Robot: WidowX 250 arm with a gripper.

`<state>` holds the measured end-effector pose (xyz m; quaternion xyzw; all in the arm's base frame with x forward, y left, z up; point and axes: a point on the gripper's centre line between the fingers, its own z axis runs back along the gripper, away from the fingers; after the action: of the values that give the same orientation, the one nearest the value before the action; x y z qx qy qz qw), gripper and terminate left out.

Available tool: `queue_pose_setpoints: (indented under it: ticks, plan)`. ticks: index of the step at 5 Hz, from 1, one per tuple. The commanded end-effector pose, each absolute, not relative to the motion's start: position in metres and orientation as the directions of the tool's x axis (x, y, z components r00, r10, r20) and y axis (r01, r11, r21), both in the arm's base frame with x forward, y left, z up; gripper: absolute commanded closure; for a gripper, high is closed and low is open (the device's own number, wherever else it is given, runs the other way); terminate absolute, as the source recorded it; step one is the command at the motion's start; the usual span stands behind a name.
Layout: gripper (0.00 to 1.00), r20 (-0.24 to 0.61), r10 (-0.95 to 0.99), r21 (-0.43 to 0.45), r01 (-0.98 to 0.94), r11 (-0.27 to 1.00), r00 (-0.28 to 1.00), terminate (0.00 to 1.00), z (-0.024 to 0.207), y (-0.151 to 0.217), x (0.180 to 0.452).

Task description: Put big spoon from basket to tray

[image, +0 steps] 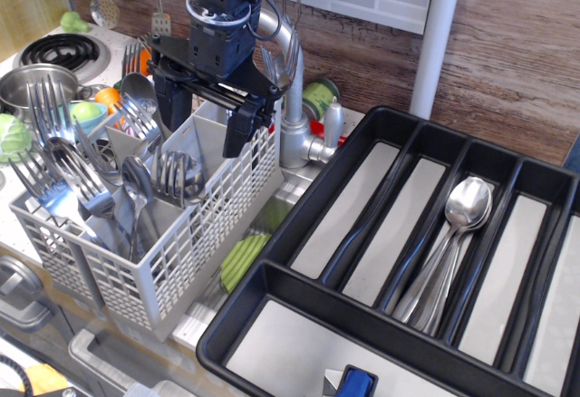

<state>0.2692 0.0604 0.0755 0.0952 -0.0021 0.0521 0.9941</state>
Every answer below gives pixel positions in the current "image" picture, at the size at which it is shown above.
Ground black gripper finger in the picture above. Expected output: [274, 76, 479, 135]
[222, 99, 270, 159]
[154, 70, 192, 131]

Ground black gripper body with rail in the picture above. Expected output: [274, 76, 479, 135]
[147, 6, 282, 118]

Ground big steel spoon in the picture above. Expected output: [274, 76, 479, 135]
[151, 148, 206, 208]

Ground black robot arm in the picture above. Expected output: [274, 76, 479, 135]
[147, 0, 285, 158]

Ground steel spoon in basket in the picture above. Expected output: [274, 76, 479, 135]
[121, 73, 159, 116]

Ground grey plastic cutlery basket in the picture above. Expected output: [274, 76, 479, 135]
[10, 102, 283, 341]

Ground black cutlery tray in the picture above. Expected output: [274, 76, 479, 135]
[196, 107, 579, 396]

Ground silver toy faucet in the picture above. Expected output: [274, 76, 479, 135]
[258, 9, 343, 169]

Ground steel forks at faucet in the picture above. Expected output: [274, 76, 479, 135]
[260, 29, 300, 95]

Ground orange toy carrot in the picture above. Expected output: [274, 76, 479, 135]
[94, 87, 121, 115]

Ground hanging small spatula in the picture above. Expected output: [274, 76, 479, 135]
[150, 0, 172, 36]

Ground green toy can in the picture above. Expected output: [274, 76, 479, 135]
[302, 78, 340, 121]

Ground green ball in bowl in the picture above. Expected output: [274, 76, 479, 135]
[70, 101, 108, 124]

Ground hanging skimmer ladle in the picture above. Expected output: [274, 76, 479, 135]
[90, 0, 121, 30]

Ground black stove burner coil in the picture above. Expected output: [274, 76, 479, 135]
[19, 34, 101, 71]

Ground steel fork front middle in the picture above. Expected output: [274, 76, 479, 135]
[44, 137, 131, 258]

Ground steel fork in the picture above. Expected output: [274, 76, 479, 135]
[44, 137, 131, 258]
[9, 151, 87, 229]
[26, 76, 75, 146]

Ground steel fork far left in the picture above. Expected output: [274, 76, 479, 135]
[26, 76, 75, 146]

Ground green toy broccoli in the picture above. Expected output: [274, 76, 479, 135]
[60, 11, 91, 34]

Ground green striped toy vegetable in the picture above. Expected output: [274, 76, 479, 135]
[220, 234, 271, 294]

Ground steel fork front left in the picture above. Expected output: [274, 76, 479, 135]
[9, 151, 87, 229]

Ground steel pot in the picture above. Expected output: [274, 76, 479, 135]
[1, 63, 90, 121]

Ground green toy cabbage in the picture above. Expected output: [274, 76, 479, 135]
[1, 113, 33, 163]

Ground stack of steel spoons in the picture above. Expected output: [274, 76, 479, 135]
[392, 176, 493, 336]

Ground blue object at bottom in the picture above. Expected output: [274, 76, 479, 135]
[322, 364, 379, 397]

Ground yellow toy at bottom left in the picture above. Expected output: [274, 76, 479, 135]
[24, 364, 69, 396]

